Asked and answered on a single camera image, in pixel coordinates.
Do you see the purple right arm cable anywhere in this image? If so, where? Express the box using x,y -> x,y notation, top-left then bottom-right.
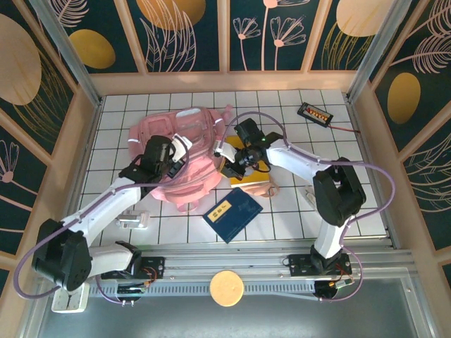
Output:
213,111 -> 396,303

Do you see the pink student backpack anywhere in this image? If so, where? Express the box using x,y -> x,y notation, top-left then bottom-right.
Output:
126,104 -> 235,213

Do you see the black power board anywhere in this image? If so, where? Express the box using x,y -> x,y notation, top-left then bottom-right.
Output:
297,101 -> 334,127

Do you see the yellow round disc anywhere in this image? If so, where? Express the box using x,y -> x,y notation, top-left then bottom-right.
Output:
209,270 -> 244,308

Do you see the yellow notebook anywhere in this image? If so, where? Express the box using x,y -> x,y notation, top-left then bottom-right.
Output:
221,135 -> 272,187

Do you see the red wire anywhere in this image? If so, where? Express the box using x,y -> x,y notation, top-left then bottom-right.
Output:
330,123 -> 361,134

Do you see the aluminium corner post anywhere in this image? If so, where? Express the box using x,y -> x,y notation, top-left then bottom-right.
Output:
346,0 -> 412,104
30,0 -> 104,107

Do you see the peach soft pouch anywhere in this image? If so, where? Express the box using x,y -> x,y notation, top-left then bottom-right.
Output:
242,181 -> 281,200

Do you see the slotted grey cable duct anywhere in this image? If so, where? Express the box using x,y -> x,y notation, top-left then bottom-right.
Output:
87,283 -> 318,297

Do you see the aluminium mounting rail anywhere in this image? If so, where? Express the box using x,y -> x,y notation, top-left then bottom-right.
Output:
37,246 -> 415,281

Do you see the white square clock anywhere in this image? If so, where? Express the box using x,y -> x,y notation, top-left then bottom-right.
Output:
51,281 -> 91,314

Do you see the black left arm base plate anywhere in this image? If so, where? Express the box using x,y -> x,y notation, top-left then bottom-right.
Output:
135,256 -> 166,281

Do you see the dark blue book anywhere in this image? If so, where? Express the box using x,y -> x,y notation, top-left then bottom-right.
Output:
202,187 -> 264,244

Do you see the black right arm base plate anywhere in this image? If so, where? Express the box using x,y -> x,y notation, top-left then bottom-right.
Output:
288,253 -> 352,277

